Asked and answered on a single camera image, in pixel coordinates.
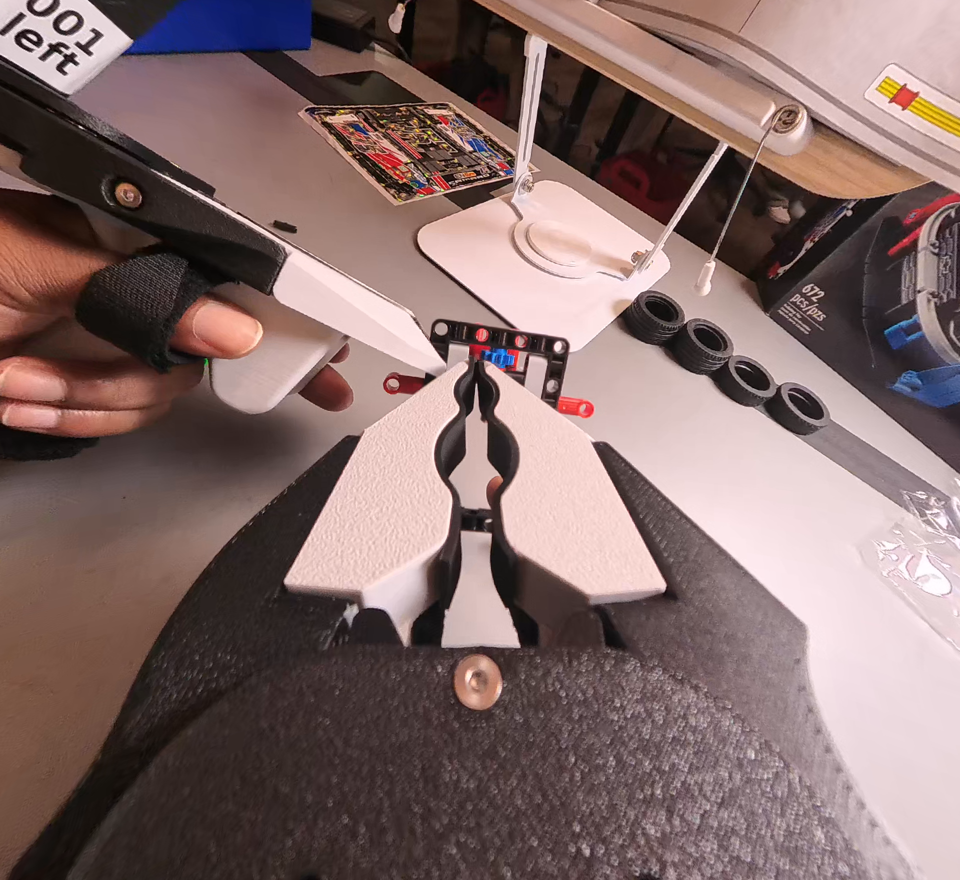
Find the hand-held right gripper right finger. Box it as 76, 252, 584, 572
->
480, 363, 669, 645

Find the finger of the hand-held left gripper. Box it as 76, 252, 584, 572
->
273, 252, 451, 376

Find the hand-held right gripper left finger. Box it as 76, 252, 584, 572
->
283, 363, 475, 645

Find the black lego frame assembly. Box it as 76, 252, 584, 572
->
382, 319, 597, 530

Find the small black rubber tyre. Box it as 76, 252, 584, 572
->
671, 318, 735, 375
765, 381, 832, 436
624, 290, 687, 346
714, 354, 781, 409

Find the lego instruction booklet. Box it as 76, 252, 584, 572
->
600, 0, 960, 176

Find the black lego set box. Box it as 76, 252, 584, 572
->
753, 179, 960, 454

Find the person's left hand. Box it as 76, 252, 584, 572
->
0, 190, 354, 439

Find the white book stand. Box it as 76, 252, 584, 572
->
388, 0, 935, 355

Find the colourful sticker sheet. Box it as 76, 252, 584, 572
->
300, 102, 541, 206

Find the empty clear plastic bag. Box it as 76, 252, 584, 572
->
858, 475, 960, 652

